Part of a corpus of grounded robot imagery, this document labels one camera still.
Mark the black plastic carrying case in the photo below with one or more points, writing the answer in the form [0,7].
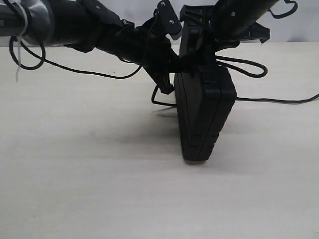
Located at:
[205,95]

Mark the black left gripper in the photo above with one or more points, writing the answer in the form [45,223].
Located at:
[84,25]

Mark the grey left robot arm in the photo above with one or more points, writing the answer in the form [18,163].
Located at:
[40,23]

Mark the white zip tie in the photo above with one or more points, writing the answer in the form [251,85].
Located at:
[21,42]

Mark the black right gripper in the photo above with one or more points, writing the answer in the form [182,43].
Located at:
[228,22]

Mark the white backdrop curtain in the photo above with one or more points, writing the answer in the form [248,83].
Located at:
[302,26]

